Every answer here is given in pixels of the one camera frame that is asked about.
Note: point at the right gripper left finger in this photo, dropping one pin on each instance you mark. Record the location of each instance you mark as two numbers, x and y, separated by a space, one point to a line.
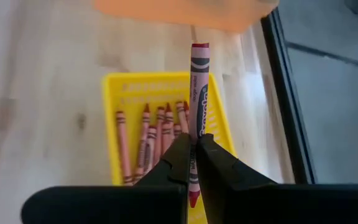
104 205

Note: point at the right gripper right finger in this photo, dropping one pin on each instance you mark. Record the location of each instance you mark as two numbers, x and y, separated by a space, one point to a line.
275 205

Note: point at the yellow perforated plastic basket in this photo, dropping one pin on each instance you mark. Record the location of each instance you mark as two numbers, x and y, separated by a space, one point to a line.
129 90

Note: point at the translucent orange plastic bin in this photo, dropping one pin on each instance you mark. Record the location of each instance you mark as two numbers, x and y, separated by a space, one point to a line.
182 12

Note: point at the black aluminium table frame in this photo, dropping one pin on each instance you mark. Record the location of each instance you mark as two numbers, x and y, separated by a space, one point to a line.
286 93

